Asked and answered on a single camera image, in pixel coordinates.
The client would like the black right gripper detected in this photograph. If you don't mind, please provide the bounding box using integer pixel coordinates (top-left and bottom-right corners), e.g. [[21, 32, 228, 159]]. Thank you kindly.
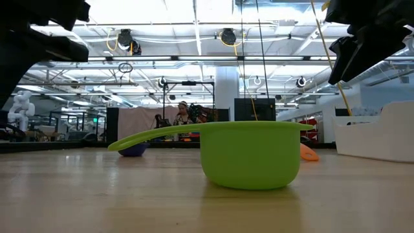
[[325, 0, 414, 85]]

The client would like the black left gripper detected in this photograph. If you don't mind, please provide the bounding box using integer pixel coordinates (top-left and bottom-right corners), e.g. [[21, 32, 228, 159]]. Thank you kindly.
[[0, 0, 91, 109]]

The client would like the orange measuring cup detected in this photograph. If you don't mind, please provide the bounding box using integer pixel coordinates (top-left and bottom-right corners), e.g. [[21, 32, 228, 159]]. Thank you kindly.
[[300, 142, 320, 162]]

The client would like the dark blue measuring cup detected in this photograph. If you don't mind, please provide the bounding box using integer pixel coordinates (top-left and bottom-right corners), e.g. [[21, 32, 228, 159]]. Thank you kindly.
[[117, 142, 150, 158]]

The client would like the green measuring cup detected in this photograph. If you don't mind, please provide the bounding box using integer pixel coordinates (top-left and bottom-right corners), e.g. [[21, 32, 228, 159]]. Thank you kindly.
[[107, 120, 315, 191]]

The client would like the white plastic basket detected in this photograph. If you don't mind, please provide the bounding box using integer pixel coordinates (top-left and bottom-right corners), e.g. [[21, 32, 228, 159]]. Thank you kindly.
[[332, 100, 414, 164]]

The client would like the white trash bin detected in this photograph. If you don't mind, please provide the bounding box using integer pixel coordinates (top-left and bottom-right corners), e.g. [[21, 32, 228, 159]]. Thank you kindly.
[[351, 106, 381, 117]]

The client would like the red storage rack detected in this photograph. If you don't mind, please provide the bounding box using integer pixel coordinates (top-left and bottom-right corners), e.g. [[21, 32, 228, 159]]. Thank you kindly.
[[299, 118, 320, 143]]

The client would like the black standing panel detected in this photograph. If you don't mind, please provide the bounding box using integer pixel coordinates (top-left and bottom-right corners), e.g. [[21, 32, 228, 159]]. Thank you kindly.
[[106, 107, 120, 142]]

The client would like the pink fabric divider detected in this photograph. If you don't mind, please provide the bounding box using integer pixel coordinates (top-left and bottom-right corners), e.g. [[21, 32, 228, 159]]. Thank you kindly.
[[117, 105, 180, 142]]

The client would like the white column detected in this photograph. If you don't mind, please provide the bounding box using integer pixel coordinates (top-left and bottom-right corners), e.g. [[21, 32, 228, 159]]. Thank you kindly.
[[214, 66, 241, 122]]

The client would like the person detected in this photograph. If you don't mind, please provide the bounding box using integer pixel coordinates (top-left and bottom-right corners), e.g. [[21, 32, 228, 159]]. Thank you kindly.
[[172, 100, 195, 142]]

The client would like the yellow cable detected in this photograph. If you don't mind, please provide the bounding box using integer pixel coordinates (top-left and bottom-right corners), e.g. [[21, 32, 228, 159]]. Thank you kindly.
[[309, 0, 354, 117]]

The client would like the black gantry frame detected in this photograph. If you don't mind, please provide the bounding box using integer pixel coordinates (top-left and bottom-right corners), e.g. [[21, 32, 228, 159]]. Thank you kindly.
[[162, 80, 216, 121]]

